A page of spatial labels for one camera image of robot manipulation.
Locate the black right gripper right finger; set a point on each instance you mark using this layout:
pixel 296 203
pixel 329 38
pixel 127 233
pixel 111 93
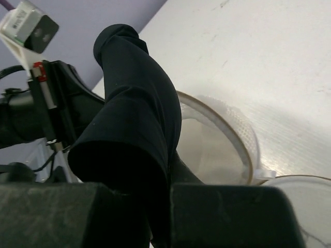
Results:
pixel 201 215

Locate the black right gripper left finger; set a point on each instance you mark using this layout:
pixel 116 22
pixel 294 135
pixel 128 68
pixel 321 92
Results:
pixel 70 215

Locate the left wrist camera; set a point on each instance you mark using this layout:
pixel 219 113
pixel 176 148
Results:
pixel 27 31

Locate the white mesh laundry bag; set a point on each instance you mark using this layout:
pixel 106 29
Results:
pixel 223 145

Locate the black bra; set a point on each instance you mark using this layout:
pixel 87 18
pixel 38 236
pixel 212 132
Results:
pixel 130 143

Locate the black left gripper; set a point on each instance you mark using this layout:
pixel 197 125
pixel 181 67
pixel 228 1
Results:
pixel 24 112

